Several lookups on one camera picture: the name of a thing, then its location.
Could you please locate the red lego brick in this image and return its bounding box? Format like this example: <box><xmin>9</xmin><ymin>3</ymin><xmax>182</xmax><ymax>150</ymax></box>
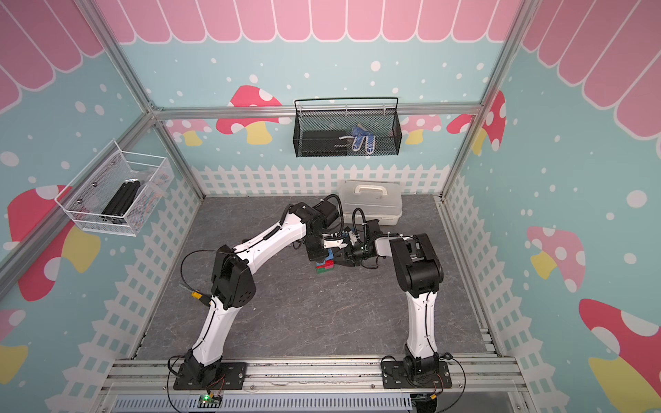
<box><xmin>317</xmin><ymin>260</ymin><xmax>335</xmax><ymax>268</ymax></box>

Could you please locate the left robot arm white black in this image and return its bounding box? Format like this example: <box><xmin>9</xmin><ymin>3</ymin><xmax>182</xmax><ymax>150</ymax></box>
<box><xmin>177</xmin><ymin>194</ymin><xmax>344</xmax><ymax>388</ymax></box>

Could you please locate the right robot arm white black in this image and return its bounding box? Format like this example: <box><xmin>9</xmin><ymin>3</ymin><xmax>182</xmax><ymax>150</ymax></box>
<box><xmin>323</xmin><ymin>220</ymin><xmax>443</xmax><ymax>385</ymax></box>

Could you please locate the white plastic storage box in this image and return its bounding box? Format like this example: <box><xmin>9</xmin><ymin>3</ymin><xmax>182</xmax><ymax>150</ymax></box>
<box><xmin>338</xmin><ymin>180</ymin><xmax>403</xmax><ymax>226</ymax></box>

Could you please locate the blue white item in basket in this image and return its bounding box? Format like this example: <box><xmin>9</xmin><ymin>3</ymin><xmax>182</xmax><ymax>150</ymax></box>
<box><xmin>338</xmin><ymin>125</ymin><xmax>376</xmax><ymax>155</ymax></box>

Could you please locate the black box in white basket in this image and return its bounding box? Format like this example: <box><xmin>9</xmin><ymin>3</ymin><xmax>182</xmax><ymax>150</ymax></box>
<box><xmin>100</xmin><ymin>179</ymin><xmax>141</xmax><ymax>225</ymax></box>

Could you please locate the green lit circuit board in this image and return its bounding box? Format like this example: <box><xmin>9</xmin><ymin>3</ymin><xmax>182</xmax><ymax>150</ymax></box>
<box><xmin>197</xmin><ymin>394</ymin><xmax>223</xmax><ymax>409</ymax></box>

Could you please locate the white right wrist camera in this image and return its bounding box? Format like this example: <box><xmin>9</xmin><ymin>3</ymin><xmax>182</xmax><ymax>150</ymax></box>
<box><xmin>343</xmin><ymin>230</ymin><xmax>360</xmax><ymax>244</ymax></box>

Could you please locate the black wire mesh basket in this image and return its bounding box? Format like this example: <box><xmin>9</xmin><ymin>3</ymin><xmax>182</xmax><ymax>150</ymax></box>
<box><xmin>293</xmin><ymin>96</ymin><xmax>403</xmax><ymax>158</ymax></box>

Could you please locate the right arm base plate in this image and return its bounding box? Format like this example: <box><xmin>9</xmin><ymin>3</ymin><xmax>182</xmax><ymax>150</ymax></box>
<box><xmin>380</xmin><ymin>358</ymin><xmax>453</xmax><ymax>391</ymax></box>

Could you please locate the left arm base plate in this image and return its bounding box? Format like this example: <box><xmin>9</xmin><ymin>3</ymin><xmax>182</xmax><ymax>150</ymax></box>
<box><xmin>173</xmin><ymin>361</ymin><xmax>248</xmax><ymax>391</ymax></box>

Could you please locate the white wire mesh basket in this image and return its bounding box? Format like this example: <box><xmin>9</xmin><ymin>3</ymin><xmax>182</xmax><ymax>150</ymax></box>
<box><xmin>55</xmin><ymin>141</ymin><xmax>175</xmax><ymax>237</ymax></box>

